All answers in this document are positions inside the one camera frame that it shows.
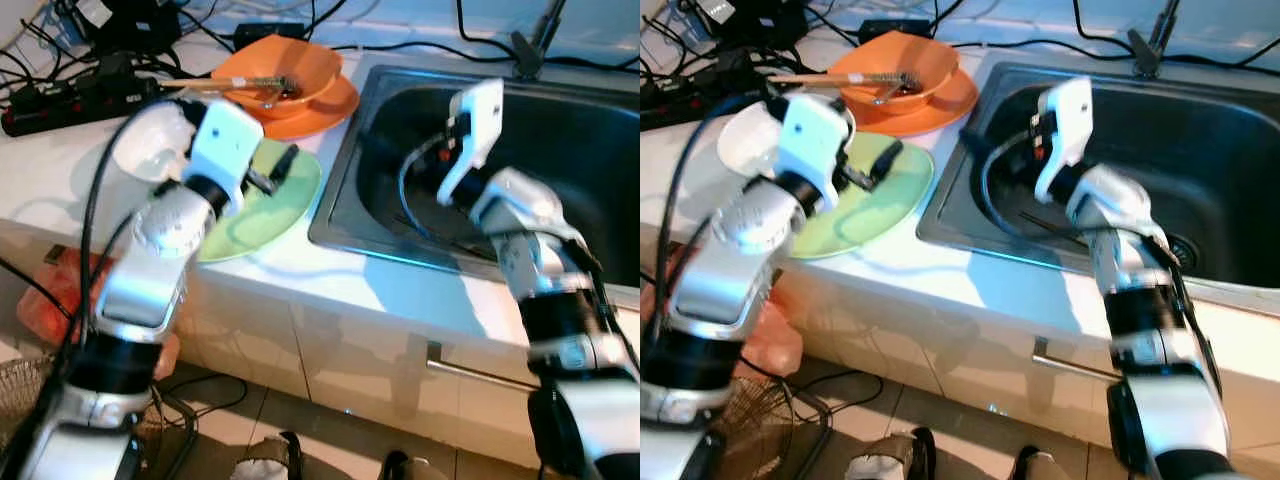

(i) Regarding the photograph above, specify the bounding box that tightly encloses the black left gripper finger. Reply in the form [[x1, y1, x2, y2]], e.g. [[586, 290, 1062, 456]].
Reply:
[[870, 139, 905, 184], [267, 145, 299, 186]]

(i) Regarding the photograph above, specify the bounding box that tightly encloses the green plate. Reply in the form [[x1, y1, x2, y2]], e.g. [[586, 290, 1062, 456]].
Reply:
[[790, 130, 936, 259], [195, 138, 323, 263]]

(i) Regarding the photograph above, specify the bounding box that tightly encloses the white bowl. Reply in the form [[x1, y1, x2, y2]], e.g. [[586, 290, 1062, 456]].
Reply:
[[717, 100, 801, 196], [112, 98, 206, 186]]

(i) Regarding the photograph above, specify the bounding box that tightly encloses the white kitchen cabinet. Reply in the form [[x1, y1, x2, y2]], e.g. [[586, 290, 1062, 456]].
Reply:
[[790, 250, 1280, 480], [0, 220, 641, 471]]

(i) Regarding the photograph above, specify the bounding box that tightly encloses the orange plate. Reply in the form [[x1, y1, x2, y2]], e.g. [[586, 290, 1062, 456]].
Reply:
[[255, 75, 361, 141], [870, 70, 979, 136]]

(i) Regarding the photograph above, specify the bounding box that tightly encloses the orange bowl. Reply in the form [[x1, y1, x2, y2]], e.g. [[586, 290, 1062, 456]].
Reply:
[[212, 35, 344, 121], [830, 30, 961, 116]]

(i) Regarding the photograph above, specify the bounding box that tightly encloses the dark metal sink faucet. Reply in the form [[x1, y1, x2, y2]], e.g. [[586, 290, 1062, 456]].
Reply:
[[1125, 0, 1186, 79], [510, 0, 571, 81]]

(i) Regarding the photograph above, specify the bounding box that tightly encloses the stainless steel sink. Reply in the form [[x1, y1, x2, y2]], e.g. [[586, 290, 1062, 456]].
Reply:
[[308, 65, 641, 291], [915, 62, 1280, 311]]

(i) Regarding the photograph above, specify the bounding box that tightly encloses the flat black power adapter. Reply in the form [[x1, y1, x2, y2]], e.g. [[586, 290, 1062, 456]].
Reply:
[[233, 22, 306, 46], [858, 18, 926, 43]]

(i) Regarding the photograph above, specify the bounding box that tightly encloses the black power strip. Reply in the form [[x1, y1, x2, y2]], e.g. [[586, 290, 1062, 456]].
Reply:
[[0, 75, 166, 138], [640, 70, 791, 131]]

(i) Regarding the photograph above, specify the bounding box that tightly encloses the red plastic bag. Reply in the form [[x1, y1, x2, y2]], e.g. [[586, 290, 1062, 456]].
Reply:
[[15, 250, 181, 381], [640, 280, 806, 381]]

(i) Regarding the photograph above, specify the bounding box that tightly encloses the black charger box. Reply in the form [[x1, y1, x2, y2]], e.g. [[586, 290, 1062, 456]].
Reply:
[[75, 0, 186, 56], [690, 0, 811, 51]]

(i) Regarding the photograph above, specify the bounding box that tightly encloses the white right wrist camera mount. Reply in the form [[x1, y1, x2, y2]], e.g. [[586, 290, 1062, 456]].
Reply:
[[437, 78, 506, 206], [1033, 75, 1096, 206]]

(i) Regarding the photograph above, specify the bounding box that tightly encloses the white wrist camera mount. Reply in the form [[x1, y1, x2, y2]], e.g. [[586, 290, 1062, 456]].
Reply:
[[775, 93, 856, 216], [1033, 75, 1096, 206], [437, 78, 506, 206], [185, 98, 266, 216]]

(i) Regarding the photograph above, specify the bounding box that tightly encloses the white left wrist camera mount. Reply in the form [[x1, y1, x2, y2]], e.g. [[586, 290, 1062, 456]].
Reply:
[[775, 93, 856, 216], [185, 98, 266, 216]]

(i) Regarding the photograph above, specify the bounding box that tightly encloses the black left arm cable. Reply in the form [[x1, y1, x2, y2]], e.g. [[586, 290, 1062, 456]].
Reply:
[[60, 95, 201, 351], [650, 90, 776, 341]]

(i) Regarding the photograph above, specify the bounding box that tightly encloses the long metal cabinet handle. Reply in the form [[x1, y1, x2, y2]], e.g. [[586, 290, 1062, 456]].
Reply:
[[425, 340, 541, 393], [1030, 335, 1126, 386]]

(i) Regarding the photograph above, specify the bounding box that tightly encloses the grey wire fan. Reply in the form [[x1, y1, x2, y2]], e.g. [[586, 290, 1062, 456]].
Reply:
[[0, 355, 191, 471], [715, 375, 831, 480]]

